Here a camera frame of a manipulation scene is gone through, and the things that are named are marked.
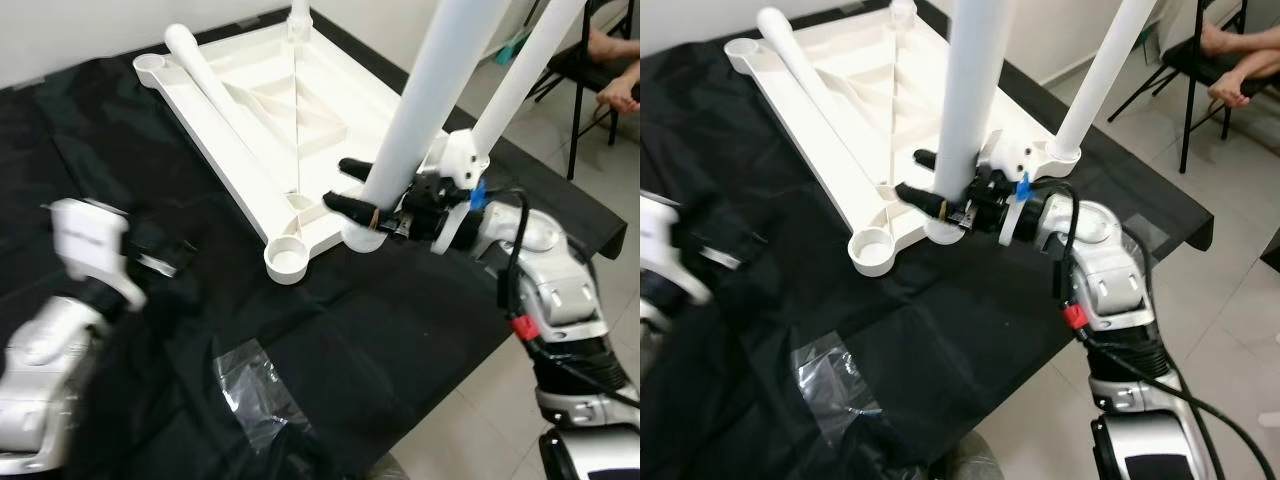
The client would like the white plastic table top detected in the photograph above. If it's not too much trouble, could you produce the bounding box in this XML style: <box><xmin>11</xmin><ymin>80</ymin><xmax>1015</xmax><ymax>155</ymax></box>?
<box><xmin>725</xmin><ymin>0</ymin><xmax>1083</xmax><ymax>278</ymax></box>
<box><xmin>133</xmin><ymin>15</ymin><xmax>466</xmax><ymax>286</ymax></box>

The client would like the black tablecloth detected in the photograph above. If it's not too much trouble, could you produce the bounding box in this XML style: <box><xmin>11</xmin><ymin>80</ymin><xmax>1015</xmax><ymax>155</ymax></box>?
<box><xmin>640</xmin><ymin>0</ymin><xmax>1216</xmax><ymax>480</ymax></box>
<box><xmin>0</xmin><ymin>5</ymin><xmax>629</xmax><ymax>480</ymax></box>

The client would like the clear tape strip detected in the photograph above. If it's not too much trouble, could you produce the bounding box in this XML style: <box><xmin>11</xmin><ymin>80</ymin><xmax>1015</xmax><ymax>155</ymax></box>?
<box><xmin>790</xmin><ymin>330</ymin><xmax>886</xmax><ymax>446</ymax></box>
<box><xmin>213</xmin><ymin>338</ymin><xmax>301</xmax><ymax>451</ymax></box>
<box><xmin>1125</xmin><ymin>212</ymin><xmax>1173</xmax><ymax>253</ymax></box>

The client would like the black metal chair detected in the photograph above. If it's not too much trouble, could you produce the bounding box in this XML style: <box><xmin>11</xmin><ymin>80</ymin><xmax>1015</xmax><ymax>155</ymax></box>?
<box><xmin>1105</xmin><ymin>0</ymin><xmax>1280</xmax><ymax>176</ymax></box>
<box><xmin>525</xmin><ymin>0</ymin><xmax>641</xmax><ymax>181</ymax></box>

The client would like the teal plastic object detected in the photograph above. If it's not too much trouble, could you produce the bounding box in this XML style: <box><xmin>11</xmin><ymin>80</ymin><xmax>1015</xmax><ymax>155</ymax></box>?
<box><xmin>498</xmin><ymin>28</ymin><xmax>533</xmax><ymax>67</ymax></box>

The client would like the seated person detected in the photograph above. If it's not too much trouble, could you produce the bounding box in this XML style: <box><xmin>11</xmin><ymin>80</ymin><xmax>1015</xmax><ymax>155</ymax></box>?
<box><xmin>588</xmin><ymin>28</ymin><xmax>641</xmax><ymax>113</ymax></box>
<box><xmin>1200</xmin><ymin>20</ymin><xmax>1280</xmax><ymax>109</ymax></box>

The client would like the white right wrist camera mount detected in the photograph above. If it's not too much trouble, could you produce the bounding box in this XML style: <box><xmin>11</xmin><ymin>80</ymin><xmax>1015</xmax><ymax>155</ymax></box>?
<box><xmin>430</xmin><ymin>130</ymin><xmax>491</xmax><ymax>256</ymax></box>
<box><xmin>980</xmin><ymin>128</ymin><xmax>1041</xmax><ymax>246</ymax></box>

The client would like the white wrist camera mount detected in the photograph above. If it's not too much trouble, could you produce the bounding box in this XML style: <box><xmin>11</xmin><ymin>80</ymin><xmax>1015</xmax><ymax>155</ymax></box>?
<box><xmin>45</xmin><ymin>198</ymin><xmax>146</xmax><ymax>311</ymax></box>
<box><xmin>980</xmin><ymin>128</ymin><xmax>1041</xmax><ymax>246</ymax></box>
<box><xmin>430</xmin><ymin>130</ymin><xmax>491</xmax><ymax>256</ymax></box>
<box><xmin>640</xmin><ymin>193</ymin><xmax>713</xmax><ymax>306</ymax></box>

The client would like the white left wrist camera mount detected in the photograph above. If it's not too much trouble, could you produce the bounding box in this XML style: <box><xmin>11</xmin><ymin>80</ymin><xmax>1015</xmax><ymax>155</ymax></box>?
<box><xmin>640</xmin><ymin>193</ymin><xmax>713</xmax><ymax>306</ymax></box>
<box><xmin>45</xmin><ymin>198</ymin><xmax>146</xmax><ymax>311</ymax></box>

